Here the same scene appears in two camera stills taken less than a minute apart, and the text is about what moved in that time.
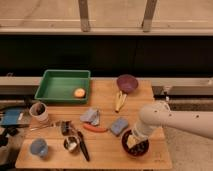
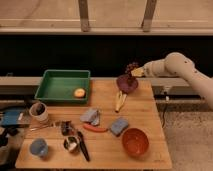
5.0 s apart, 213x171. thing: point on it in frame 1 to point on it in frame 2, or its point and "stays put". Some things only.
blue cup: x=39 y=146 stays put
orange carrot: x=94 y=128 stays put
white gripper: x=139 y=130 to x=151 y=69
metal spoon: x=44 y=127 stays put
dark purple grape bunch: x=139 y=148 to x=128 y=70
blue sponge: x=119 y=124 stays put
